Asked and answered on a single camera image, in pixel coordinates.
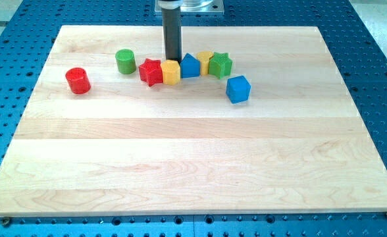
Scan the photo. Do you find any blue house-shaped block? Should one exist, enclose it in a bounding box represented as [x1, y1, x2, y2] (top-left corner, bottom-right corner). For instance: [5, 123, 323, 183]
[180, 53, 200, 78]

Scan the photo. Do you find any blue cube block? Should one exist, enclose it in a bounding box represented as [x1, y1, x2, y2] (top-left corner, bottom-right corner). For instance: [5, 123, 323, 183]
[226, 76, 251, 103]

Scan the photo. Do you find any yellow hexagon block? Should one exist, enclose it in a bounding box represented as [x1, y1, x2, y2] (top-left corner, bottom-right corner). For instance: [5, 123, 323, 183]
[161, 60, 181, 86]

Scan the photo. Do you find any green star block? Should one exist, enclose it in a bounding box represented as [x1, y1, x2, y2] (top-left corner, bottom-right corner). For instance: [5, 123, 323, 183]
[209, 52, 232, 79]

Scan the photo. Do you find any red star block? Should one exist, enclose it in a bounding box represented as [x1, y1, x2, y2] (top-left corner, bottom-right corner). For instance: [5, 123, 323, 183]
[139, 59, 163, 87]

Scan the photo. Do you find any yellow cylinder block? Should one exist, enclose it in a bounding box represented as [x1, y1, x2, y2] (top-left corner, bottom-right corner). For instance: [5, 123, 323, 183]
[197, 51, 214, 76]

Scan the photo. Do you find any light wooden board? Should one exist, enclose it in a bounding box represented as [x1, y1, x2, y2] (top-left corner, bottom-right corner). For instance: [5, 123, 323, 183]
[0, 25, 387, 217]

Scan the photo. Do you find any green cylinder block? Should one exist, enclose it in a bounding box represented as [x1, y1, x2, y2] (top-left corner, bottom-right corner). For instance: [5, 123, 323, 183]
[115, 49, 136, 74]

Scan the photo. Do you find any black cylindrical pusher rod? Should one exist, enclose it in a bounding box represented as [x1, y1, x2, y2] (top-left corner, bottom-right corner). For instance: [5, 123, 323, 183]
[158, 0, 183, 63]

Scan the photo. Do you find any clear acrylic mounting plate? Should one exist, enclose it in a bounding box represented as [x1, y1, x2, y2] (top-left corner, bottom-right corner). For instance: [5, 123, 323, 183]
[165, 0, 224, 16]

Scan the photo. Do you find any red cylinder block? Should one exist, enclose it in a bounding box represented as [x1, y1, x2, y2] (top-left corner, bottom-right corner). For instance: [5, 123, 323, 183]
[65, 67, 91, 94]

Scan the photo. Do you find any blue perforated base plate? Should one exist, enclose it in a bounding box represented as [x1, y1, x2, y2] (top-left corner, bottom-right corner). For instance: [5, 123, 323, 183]
[0, 1, 387, 236]

